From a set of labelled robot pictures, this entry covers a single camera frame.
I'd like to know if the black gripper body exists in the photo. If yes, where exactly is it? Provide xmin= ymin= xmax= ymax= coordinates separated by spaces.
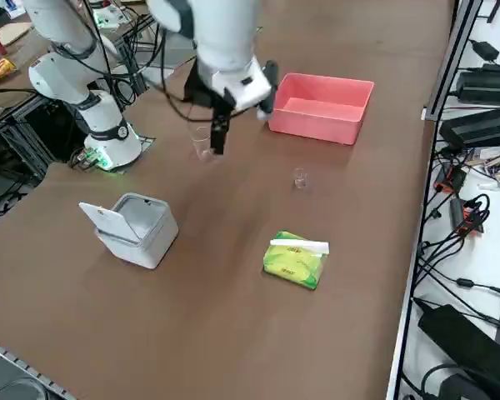
xmin=184 ymin=62 xmax=237 ymax=113

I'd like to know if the large clear glass beaker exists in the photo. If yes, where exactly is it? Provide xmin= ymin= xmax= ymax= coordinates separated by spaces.
xmin=189 ymin=124 xmax=218 ymax=163

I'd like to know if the pink plastic rectangular container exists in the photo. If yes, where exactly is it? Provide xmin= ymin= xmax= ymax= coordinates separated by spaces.
xmin=267 ymin=72 xmax=375 ymax=146

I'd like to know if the white lidded trash bin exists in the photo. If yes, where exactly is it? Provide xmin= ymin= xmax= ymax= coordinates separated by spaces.
xmin=78 ymin=192 xmax=180 ymax=271

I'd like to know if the green tissue pack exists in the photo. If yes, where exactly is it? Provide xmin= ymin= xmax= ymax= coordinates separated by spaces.
xmin=261 ymin=230 xmax=331 ymax=292

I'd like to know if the brown cardboard sheet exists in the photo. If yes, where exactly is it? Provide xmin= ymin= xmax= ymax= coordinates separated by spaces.
xmin=0 ymin=20 xmax=34 ymax=49

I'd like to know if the yellow snack packet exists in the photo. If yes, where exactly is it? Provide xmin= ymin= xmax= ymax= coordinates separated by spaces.
xmin=0 ymin=57 xmax=17 ymax=91

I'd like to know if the orange black connector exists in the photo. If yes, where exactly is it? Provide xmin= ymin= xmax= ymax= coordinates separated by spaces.
xmin=435 ymin=164 xmax=468 ymax=193
xmin=449 ymin=197 xmax=484 ymax=237

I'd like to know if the large black power adapter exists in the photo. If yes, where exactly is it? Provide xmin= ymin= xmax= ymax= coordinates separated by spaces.
xmin=457 ymin=64 xmax=500 ymax=105
xmin=439 ymin=106 xmax=500 ymax=149

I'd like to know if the small black power adapter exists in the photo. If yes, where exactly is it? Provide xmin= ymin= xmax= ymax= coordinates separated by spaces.
xmin=470 ymin=39 xmax=500 ymax=62

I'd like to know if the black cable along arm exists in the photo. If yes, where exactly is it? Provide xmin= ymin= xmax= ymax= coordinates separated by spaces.
xmin=78 ymin=0 xmax=218 ymax=124

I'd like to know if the aluminium frame profile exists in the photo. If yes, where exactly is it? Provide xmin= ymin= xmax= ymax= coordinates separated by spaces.
xmin=421 ymin=0 xmax=484 ymax=123

